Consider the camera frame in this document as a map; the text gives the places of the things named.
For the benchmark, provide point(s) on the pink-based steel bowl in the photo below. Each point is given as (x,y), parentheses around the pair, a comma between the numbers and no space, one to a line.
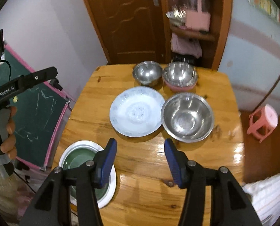
(180,76)

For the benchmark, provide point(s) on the pink-framed green chalkboard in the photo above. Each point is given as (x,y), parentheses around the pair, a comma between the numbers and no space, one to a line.
(41,106)

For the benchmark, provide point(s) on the bed with patterned sheet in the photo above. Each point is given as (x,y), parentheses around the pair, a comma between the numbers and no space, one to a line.
(265,198)

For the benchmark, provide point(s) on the small steel bowl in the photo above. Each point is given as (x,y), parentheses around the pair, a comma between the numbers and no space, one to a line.
(147,73)

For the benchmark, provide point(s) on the folded pink cloth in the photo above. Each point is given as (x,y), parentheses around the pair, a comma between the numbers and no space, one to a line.
(185,46)

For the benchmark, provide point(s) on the brown wooden door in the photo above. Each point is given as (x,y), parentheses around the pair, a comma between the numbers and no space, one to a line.
(131,31)

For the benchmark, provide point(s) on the white rimmed plate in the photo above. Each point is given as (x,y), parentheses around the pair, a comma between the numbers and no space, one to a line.
(82,151)

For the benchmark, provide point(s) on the large steel bowl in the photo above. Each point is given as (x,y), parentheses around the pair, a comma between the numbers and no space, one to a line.
(187,117)

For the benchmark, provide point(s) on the pink storage box clear lid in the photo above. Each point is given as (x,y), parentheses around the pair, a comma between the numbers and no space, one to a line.
(197,15)

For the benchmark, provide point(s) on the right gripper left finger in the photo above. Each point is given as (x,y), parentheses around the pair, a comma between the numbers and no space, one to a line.
(51,203)

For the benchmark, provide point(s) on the pink plastic stool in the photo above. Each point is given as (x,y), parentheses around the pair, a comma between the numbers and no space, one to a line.
(262,122)

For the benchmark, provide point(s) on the white patterned plate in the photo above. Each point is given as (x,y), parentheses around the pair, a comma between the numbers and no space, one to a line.
(136,112)

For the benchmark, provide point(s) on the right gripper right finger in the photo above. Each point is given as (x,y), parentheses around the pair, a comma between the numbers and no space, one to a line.
(229,203)

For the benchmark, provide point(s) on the wooden corner shelf unit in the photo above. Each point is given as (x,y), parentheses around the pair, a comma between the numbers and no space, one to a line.
(212,43)

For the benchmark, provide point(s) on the person's left hand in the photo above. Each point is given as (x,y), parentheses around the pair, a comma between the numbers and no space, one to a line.
(8,146)

